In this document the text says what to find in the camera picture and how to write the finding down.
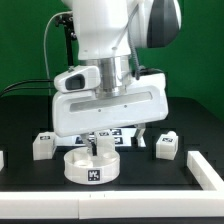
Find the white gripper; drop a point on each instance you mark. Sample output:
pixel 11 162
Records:
pixel 81 112

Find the white round stool seat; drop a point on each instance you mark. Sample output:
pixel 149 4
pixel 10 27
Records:
pixel 83 168

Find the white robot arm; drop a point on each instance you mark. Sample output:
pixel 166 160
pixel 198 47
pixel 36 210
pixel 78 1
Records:
pixel 103 91

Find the white marker sheet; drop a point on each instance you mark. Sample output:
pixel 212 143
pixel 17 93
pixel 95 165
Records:
pixel 124 137

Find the white workspace border frame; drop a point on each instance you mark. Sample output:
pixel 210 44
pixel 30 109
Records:
pixel 208 201

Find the black camera on stand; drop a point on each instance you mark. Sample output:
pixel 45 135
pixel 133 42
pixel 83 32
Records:
pixel 66 20

